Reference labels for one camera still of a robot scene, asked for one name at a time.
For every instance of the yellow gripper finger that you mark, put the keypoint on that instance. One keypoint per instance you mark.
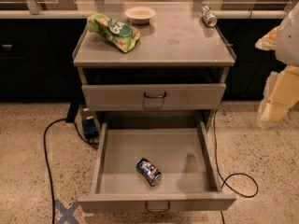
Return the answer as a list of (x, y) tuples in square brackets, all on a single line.
[(268, 41), (280, 94)]

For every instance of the blue pepsi can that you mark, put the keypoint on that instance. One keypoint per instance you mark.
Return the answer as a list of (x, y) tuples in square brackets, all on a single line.
[(149, 171)]

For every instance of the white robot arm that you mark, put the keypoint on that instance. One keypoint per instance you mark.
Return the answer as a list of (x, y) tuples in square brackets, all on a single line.
[(287, 50)]

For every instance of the silver soda can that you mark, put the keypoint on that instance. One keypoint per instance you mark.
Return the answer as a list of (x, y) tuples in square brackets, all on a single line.
[(208, 16)]

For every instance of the open grey middle drawer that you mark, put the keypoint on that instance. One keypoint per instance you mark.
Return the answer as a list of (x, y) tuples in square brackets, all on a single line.
[(183, 156)]

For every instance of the grey drawer cabinet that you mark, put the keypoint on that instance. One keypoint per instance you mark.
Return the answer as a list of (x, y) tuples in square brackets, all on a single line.
[(174, 48)]

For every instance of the closed grey top drawer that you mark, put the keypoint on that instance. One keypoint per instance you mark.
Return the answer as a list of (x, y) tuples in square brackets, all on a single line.
[(153, 97)]

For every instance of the dark counter cabinets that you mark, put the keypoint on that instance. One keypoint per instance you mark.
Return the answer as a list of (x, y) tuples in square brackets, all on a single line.
[(36, 59)]

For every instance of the white paper bowl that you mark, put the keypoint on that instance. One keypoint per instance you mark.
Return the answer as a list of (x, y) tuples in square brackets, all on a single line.
[(140, 15)]

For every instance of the green chip bag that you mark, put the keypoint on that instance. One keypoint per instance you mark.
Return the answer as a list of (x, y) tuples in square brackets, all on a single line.
[(124, 36)]

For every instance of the blue power box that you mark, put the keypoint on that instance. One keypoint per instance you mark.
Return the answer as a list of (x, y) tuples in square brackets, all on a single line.
[(89, 128)]

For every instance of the blue tape cross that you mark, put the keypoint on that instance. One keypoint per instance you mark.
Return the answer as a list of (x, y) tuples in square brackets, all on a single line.
[(67, 213)]

